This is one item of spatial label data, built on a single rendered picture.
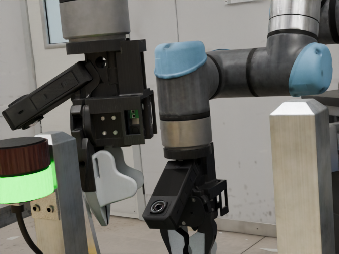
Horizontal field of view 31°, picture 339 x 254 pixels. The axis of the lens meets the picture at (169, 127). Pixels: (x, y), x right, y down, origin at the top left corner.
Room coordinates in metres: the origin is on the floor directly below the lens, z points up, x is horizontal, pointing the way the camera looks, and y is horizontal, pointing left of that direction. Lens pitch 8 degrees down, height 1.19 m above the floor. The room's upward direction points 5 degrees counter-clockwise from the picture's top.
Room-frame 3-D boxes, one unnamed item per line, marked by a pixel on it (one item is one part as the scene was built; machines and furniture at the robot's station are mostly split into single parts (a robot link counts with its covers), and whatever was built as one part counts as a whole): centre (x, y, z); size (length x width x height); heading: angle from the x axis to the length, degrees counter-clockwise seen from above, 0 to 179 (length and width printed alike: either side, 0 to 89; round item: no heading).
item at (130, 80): (0.69, 0.06, 1.13); 0.09 x 0.08 x 0.12; 79
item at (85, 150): (0.67, 0.09, 1.07); 0.05 x 0.02 x 0.09; 169
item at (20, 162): (0.54, 0.14, 1.10); 0.06 x 0.06 x 0.02
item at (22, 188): (0.54, 0.14, 1.07); 0.06 x 0.06 x 0.02
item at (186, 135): (0.89, -0.02, 1.05); 0.08 x 0.08 x 0.05
